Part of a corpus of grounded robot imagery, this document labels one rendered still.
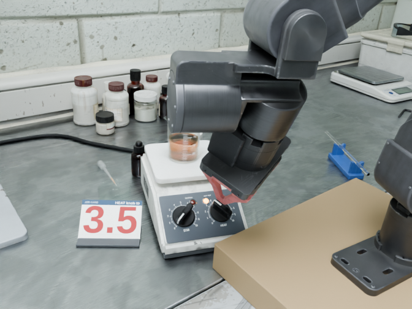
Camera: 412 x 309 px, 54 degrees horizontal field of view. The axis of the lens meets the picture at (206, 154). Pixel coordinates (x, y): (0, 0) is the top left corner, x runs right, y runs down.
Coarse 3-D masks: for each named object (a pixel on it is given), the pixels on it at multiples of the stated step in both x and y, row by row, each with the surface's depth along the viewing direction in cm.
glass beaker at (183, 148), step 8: (168, 128) 62; (168, 136) 62; (176, 136) 61; (184, 136) 61; (192, 136) 61; (168, 144) 63; (176, 144) 62; (184, 144) 61; (192, 144) 62; (168, 152) 64; (176, 152) 62; (184, 152) 62; (192, 152) 62; (176, 160) 63; (184, 160) 63; (192, 160) 63
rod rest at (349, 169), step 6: (336, 144) 86; (342, 144) 86; (336, 150) 86; (342, 150) 87; (330, 156) 87; (336, 156) 86; (342, 156) 86; (336, 162) 84; (342, 162) 84; (348, 162) 84; (354, 162) 79; (360, 162) 79; (342, 168) 82; (348, 168) 82; (354, 168) 79; (348, 174) 80; (354, 174) 80; (360, 174) 80
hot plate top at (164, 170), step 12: (156, 144) 69; (204, 144) 70; (156, 156) 65; (156, 168) 61; (168, 168) 62; (180, 168) 62; (192, 168) 62; (156, 180) 59; (168, 180) 59; (180, 180) 60; (192, 180) 60
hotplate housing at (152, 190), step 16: (144, 160) 68; (144, 176) 67; (144, 192) 68; (160, 192) 59; (176, 192) 59; (192, 192) 60; (160, 208) 57; (240, 208) 60; (160, 224) 57; (160, 240) 56; (192, 240) 56; (208, 240) 57; (176, 256) 56
